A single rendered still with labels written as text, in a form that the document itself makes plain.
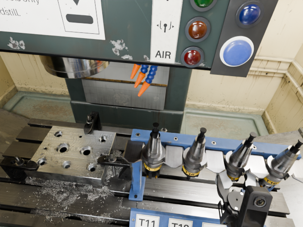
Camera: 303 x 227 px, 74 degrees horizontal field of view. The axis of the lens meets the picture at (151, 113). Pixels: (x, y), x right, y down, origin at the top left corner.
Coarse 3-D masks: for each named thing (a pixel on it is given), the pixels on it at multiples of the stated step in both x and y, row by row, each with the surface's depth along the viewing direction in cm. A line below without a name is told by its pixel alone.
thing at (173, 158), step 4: (168, 148) 56; (172, 148) 56; (176, 148) 56; (180, 148) 56; (168, 152) 55; (172, 152) 55; (176, 152) 55; (180, 152) 55; (168, 156) 54; (172, 156) 54; (176, 156) 54; (180, 156) 54; (164, 160) 53; (168, 160) 53; (172, 160) 53; (176, 160) 53; (180, 160) 53; (168, 164) 52; (172, 164) 52; (176, 164) 52; (180, 164) 52
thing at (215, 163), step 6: (210, 150) 56; (216, 150) 56; (210, 156) 55; (216, 156) 55; (222, 156) 55; (210, 162) 53; (216, 162) 53; (222, 162) 53; (210, 168) 52; (216, 168) 52; (222, 168) 52
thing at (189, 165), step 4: (188, 148) 55; (184, 152) 54; (204, 152) 54; (184, 156) 53; (204, 156) 53; (184, 160) 53; (188, 160) 52; (204, 160) 52; (184, 164) 54; (188, 164) 52; (192, 164) 51; (196, 164) 52; (200, 164) 52; (204, 164) 52; (188, 168) 53; (192, 168) 53; (196, 168) 53; (200, 168) 53
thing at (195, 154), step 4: (196, 136) 50; (196, 140) 49; (204, 140) 49; (192, 144) 50; (196, 144) 49; (200, 144) 48; (204, 144) 49; (192, 148) 50; (196, 148) 49; (200, 148) 49; (204, 148) 50; (188, 152) 52; (192, 152) 51; (196, 152) 50; (200, 152) 50; (188, 156) 52; (192, 156) 51; (196, 156) 50; (200, 156) 50; (192, 160) 52; (196, 160) 51; (200, 160) 51
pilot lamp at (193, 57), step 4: (188, 52) 23; (192, 52) 23; (196, 52) 23; (184, 56) 24; (188, 56) 23; (192, 56) 23; (196, 56) 23; (200, 56) 24; (184, 60) 24; (188, 60) 24; (192, 60) 24; (196, 60) 24; (188, 64) 24; (192, 64) 24
